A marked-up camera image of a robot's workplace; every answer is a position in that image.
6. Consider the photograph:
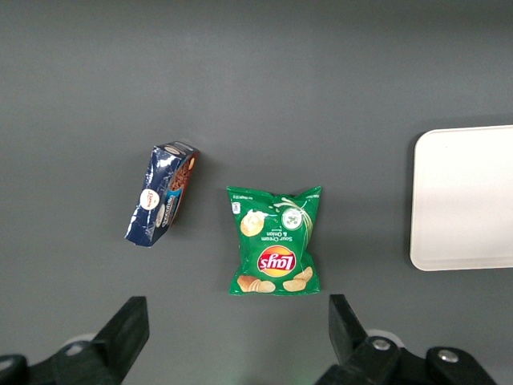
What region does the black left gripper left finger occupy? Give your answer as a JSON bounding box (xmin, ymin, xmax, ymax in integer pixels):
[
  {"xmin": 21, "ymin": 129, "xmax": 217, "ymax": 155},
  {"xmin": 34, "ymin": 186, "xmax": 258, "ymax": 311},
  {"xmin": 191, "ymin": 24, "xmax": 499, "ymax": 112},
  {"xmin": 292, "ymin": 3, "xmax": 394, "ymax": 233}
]
[{"xmin": 0, "ymin": 296, "xmax": 151, "ymax": 385}]

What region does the white plastic tray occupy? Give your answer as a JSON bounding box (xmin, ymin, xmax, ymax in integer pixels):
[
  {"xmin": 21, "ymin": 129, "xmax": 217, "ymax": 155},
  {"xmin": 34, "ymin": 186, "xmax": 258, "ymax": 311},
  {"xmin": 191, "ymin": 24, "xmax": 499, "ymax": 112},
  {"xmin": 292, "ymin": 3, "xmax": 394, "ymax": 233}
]
[{"xmin": 409, "ymin": 124, "xmax": 513, "ymax": 272}]

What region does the green Lays chips bag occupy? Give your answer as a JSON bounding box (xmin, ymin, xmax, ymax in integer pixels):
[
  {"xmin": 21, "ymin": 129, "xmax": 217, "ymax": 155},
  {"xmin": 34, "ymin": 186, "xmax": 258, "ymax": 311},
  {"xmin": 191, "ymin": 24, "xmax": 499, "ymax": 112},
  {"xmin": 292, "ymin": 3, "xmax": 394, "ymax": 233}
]
[{"xmin": 225, "ymin": 184, "xmax": 323, "ymax": 298}]

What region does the blue chocolate snack box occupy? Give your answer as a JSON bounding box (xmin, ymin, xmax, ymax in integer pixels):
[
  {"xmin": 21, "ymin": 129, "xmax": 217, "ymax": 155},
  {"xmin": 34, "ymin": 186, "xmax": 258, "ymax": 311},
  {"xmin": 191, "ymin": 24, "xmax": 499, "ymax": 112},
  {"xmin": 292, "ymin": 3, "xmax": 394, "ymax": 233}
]
[{"xmin": 123, "ymin": 140, "xmax": 200, "ymax": 249}]

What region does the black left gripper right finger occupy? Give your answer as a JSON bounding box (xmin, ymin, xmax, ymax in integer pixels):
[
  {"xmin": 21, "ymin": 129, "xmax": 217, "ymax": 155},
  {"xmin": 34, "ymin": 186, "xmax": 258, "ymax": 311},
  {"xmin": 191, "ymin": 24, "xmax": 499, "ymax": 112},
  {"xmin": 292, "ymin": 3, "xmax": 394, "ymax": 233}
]
[{"xmin": 315, "ymin": 294, "xmax": 500, "ymax": 385}]

